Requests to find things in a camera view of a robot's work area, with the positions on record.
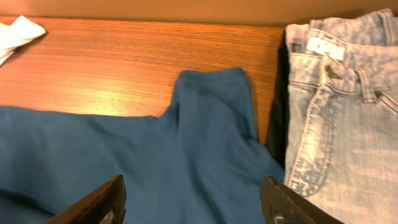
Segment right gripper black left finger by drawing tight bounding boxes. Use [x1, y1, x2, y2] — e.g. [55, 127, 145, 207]
[45, 175, 126, 224]

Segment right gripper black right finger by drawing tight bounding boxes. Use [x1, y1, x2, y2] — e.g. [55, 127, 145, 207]
[259, 176, 343, 224]

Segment dark blue polo shirt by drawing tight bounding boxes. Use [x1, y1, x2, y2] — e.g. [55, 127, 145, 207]
[1, 68, 284, 223]

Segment black folded garment under jeans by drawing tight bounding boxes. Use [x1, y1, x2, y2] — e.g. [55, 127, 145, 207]
[265, 30, 290, 169]

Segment light blue denim jeans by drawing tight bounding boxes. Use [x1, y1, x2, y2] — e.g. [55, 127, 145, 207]
[285, 9, 397, 223]

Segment white shirt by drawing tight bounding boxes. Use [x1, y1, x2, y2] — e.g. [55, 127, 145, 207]
[0, 16, 47, 65]

